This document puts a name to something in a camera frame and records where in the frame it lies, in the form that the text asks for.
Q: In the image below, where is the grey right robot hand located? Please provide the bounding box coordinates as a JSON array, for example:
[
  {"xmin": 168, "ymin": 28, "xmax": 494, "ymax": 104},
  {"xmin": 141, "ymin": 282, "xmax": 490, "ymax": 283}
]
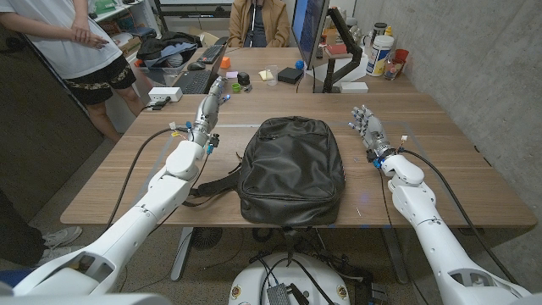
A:
[{"xmin": 347, "ymin": 105, "xmax": 395, "ymax": 161}]

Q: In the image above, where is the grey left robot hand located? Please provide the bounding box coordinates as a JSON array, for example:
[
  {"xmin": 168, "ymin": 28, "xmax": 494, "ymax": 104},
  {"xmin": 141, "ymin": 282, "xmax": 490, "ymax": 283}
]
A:
[{"xmin": 191, "ymin": 75, "xmax": 232, "ymax": 147}]

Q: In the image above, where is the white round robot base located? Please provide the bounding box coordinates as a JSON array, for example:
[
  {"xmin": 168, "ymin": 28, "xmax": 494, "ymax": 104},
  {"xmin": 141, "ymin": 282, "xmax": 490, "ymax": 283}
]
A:
[{"xmin": 228, "ymin": 252, "xmax": 351, "ymax": 305}]

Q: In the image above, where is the black backpack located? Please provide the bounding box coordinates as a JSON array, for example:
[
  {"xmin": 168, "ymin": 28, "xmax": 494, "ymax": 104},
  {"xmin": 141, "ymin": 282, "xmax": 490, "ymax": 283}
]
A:
[{"xmin": 181, "ymin": 115, "xmax": 346, "ymax": 226}]

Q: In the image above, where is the black laptop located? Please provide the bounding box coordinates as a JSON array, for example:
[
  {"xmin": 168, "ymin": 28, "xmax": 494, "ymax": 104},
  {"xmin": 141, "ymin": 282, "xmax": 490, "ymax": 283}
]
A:
[{"xmin": 172, "ymin": 42, "xmax": 230, "ymax": 95}]

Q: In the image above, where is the white power strip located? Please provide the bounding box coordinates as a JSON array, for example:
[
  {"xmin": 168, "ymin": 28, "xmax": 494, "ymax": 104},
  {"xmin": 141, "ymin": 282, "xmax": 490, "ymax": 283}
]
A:
[{"xmin": 147, "ymin": 86, "xmax": 184, "ymax": 103}]

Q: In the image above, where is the flat white box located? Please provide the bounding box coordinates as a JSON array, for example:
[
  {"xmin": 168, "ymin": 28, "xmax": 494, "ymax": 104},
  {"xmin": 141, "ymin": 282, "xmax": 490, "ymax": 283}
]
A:
[{"xmin": 339, "ymin": 80, "xmax": 369, "ymax": 94}]

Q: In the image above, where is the black keyboard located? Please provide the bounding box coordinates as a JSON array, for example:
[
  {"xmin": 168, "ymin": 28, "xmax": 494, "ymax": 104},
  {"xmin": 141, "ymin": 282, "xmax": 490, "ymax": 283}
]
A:
[{"xmin": 196, "ymin": 43, "xmax": 228, "ymax": 65}]

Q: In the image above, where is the clear drinking glass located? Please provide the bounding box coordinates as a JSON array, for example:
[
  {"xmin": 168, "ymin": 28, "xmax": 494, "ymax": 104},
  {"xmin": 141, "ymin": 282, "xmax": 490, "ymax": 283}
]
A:
[{"xmin": 384, "ymin": 57, "xmax": 402, "ymax": 81}]

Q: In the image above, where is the tan cardboard box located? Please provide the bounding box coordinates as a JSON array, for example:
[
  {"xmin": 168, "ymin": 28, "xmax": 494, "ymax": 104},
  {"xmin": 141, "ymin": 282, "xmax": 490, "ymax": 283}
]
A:
[{"xmin": 198, "ymin": 31, "xmax": 220, "ymax": 47}]

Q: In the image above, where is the white labelled canister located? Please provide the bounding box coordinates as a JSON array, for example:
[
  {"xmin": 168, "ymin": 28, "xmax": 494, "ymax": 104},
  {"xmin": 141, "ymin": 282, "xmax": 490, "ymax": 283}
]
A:
[{"xmin": 365, "ymin": 35, "xmax": 395, "ymax": 78}]

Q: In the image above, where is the dark clothes pile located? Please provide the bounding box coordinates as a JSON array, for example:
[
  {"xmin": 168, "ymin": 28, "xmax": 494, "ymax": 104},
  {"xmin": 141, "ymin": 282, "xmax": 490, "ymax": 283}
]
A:
[{"xmin": 135, "ymin": 30, "xmax": 203, "ymax": 69}]

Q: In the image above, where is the red cup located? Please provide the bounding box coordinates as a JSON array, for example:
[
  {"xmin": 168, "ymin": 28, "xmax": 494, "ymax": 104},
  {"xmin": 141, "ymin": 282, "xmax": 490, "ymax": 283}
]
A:
[{"xmin": 393, "ymin": 48, "xmax": 410, "ymax": 73}]

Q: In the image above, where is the flat black box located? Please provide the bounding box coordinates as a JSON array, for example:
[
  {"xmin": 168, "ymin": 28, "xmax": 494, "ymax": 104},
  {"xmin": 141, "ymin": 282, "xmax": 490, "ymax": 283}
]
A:
[{"xmin": 277, "ymin": 66, "xmax": 304, "ymax": 85}]

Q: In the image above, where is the black lidded jar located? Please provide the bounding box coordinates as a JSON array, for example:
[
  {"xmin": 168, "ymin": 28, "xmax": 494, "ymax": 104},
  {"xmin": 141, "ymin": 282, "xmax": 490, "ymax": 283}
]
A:
[{"xmin": 370, "ymin": 21, "xmax": 389, "ymax": 46}]

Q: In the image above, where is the person in tan jacket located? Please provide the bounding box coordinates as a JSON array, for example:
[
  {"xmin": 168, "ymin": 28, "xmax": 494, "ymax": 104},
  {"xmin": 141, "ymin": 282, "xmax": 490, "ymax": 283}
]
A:
[{"xmin": 227, "ymin": 0, "xmax": 293, "ymax": 48}]

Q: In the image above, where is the computer monitor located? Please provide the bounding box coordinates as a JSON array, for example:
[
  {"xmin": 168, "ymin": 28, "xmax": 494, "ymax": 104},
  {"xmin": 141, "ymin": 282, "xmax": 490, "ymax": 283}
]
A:
[{"xmin": 290, "ymin": 0, "xmax": 331, "ymax": 71}]

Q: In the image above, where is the white shelf unit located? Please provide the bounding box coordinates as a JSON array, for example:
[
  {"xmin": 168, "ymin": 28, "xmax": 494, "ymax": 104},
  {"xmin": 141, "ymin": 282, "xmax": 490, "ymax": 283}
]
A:
[{"xmin": 91, "ymin": 0, "xmax": 162, "ymax": 56}]

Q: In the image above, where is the black round fan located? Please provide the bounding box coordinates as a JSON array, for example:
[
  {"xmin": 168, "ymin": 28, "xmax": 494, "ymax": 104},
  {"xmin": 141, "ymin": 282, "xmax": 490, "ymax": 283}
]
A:
[{"xmin": 191, "ymin": 227, "xmax": 224, "ymax": 251}]

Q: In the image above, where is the grey table leg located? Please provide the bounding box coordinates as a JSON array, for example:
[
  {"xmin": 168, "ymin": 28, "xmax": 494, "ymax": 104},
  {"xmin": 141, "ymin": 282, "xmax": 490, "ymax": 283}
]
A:
[{"xmin": 380, "ymin": 227, "xmax": 410, "ymax": 285}]

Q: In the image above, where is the white table leg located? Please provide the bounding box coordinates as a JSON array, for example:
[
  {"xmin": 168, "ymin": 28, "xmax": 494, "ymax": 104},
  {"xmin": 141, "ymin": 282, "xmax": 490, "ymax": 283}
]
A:
[{"xmin": 170, "ymin": 227, "xmax": 195, "ymax": 283}]

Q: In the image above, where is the person in white shirt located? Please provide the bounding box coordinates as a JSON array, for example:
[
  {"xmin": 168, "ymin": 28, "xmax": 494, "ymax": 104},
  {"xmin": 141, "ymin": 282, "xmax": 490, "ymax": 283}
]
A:
[{"xmin": 0, "ymin": 0, "xmax": 147, "ymax": 143}]

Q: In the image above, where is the dark brown partition panel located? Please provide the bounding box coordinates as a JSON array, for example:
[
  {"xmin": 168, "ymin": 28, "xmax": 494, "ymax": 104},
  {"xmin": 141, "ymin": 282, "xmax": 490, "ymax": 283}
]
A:
[{"xmin": 0, "ymin": 25, "xmax": 106, "ymax": 221}]

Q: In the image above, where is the metal module with grille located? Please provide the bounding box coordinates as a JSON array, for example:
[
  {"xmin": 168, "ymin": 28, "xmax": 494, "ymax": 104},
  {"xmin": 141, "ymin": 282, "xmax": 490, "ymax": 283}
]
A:
[{"xmin": 266, "ymin": 282, "xmax": 293, "ymax": 305}]

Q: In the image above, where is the white robot torso edge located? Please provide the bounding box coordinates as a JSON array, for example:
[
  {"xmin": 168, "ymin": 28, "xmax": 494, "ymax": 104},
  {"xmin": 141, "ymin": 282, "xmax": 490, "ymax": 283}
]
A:
[{"xmin": 0, "ymin": 292, "xmax": 173, "ymax": 305}]

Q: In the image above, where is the person in dark trousers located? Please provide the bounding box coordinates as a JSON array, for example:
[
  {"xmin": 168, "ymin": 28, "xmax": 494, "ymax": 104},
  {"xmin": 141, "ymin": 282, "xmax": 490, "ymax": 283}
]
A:
[{"xmin": 0, "ymin": 188, "xmax": 88, "ymax": 268}]

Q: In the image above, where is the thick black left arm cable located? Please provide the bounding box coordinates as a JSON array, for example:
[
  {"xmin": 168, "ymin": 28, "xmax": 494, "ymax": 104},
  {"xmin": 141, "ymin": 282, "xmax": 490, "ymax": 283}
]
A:
[{"xmin": 105, "ymin": 125, "xmax": 191, "ymax": 232}]

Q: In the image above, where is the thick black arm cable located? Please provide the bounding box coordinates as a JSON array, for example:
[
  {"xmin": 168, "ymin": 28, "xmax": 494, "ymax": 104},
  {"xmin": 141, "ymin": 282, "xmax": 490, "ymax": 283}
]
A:
[
  {"xmin": 397, "ymin": 147, "xmax": 520, "ymax": 286},
  {"xmin": 105, "ymin": 125, "xmax": 191, "ymax": 232}
]

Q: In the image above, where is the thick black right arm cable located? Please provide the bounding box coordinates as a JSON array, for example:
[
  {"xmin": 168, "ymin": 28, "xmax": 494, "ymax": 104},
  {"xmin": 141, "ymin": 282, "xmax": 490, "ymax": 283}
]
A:
[{"xmin": 397, "ymin": 147, "xmax": 520, "ymax": 286}]

